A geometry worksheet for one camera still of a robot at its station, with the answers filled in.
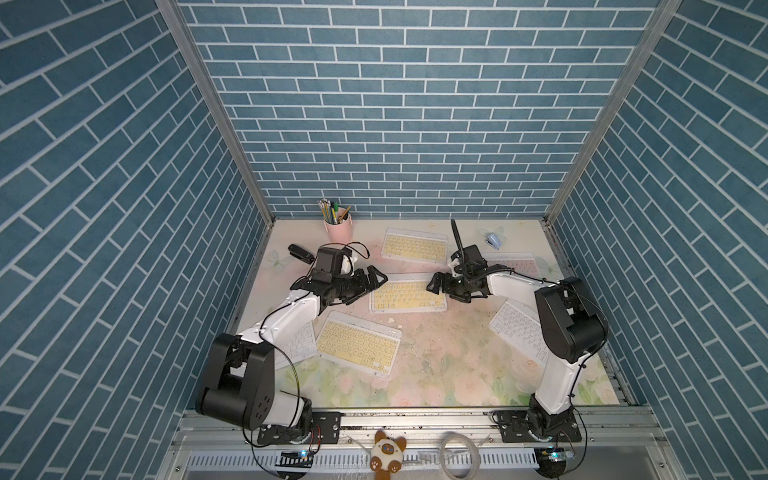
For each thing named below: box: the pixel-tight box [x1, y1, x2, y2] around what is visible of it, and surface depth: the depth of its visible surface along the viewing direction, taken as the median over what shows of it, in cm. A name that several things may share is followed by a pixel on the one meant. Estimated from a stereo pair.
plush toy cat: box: [370, 430, 407, 480], surface depth 69 cm
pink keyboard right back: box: [482, 252, 541, 278], surface depth 110 cm
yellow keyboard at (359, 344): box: [316, 310, 403, 378], surface depth 89 cm
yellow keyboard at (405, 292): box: [369, 272, 448, 313], surface depth 98 cm
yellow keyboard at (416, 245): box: [381, 228, 449, 263], surface depth 114 cm
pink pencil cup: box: [324, 214, 353, 244], surface depth 110 cm
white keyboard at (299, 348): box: [274, 321, 317, 370], surface depth 88 cm
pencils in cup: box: [316, 198, 351, 225], surface depth 107 cm
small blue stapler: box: [485, 233, 502, 250], surface depth 114 cm
